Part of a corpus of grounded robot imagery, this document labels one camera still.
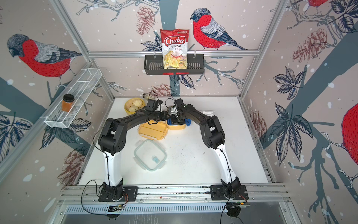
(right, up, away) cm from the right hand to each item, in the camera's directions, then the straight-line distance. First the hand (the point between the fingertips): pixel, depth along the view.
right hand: (171, 123), depth 102 cm
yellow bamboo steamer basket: (-32, +14, +9) cm, 37 cm away
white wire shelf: (-54, +28, -14) cm, 62 cm away
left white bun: (-31, +11, +4) cm, 33 cm away
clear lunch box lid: (-13, -19, -13) cm, 27 cm away
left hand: (0, +7, -2) cm, 7 cm away
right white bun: (-28, +16, +9) cm, 33 cm away
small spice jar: (-21, +21, +16) cm, 34 cm away
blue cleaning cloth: (+12, +1, -4) cm, 13 cm away
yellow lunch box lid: (-13, -4, -4) cm, 14 cm away
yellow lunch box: (+4, -3, -5) cm, 7 cm away
